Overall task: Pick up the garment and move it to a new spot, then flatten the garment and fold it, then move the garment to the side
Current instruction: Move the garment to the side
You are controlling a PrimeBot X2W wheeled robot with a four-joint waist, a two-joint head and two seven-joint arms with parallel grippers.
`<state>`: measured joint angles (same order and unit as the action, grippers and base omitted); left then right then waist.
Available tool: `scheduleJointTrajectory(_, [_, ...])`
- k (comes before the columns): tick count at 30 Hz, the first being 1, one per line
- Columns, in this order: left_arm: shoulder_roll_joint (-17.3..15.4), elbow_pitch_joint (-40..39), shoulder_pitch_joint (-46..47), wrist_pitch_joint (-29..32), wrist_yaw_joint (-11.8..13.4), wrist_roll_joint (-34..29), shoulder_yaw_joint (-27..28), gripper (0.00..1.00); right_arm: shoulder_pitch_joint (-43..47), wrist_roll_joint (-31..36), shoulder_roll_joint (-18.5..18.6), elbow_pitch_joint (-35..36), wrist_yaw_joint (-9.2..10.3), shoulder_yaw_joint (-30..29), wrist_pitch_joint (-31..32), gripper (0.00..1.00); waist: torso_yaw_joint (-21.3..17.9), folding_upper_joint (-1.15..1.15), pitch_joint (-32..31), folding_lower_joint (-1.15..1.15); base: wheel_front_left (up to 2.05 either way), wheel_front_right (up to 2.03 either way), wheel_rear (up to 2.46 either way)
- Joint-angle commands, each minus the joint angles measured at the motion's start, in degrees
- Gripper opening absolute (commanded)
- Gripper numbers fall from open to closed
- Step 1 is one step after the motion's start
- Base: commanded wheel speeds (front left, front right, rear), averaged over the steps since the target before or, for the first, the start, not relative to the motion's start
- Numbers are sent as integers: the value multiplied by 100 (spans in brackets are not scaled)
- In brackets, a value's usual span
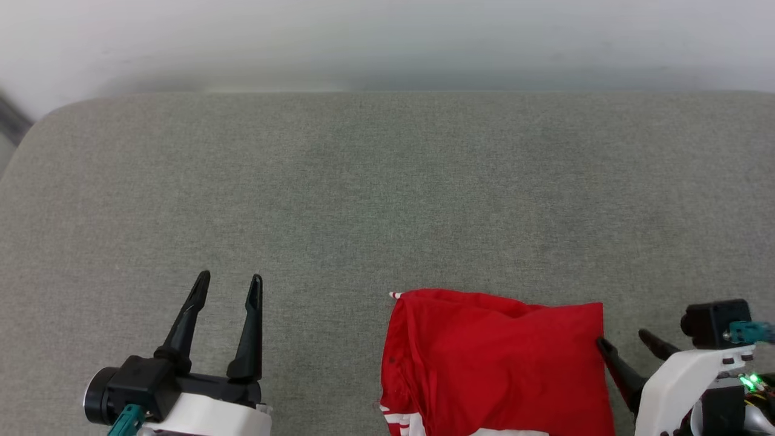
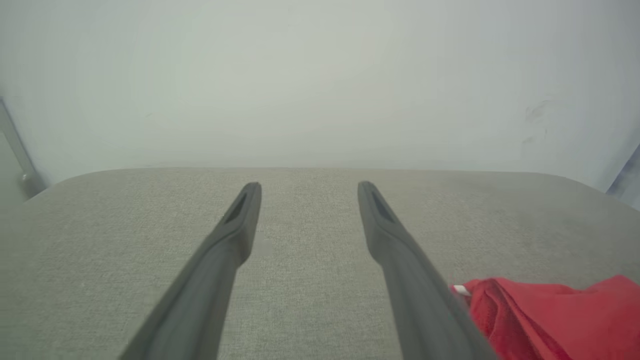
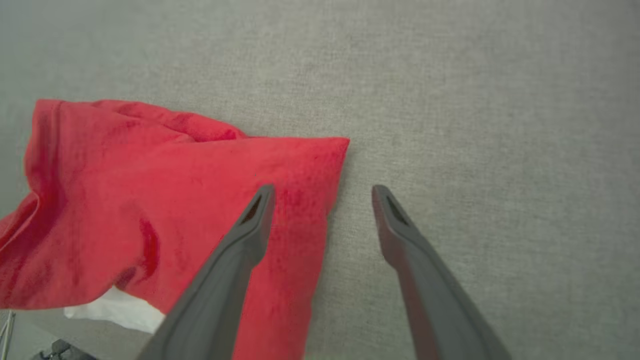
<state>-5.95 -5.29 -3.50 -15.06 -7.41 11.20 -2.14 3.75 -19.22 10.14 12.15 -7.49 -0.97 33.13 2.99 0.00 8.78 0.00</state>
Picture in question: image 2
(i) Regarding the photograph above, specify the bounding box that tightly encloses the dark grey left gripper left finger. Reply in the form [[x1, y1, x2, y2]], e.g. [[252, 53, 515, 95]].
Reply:
[[119, 181, 263, 360]]

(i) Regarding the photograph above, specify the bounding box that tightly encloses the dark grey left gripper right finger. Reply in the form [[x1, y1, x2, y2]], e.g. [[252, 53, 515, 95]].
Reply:
[[357, 181, 501, 360]]

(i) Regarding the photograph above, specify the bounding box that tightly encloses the red garment with white sleeves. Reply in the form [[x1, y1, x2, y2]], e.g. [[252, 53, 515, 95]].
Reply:
[[449, 274, 640, 360]]

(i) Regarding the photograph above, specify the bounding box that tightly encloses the grey metal bar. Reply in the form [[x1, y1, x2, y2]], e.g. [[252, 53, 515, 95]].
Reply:
[[0, 97, 49, 199]]

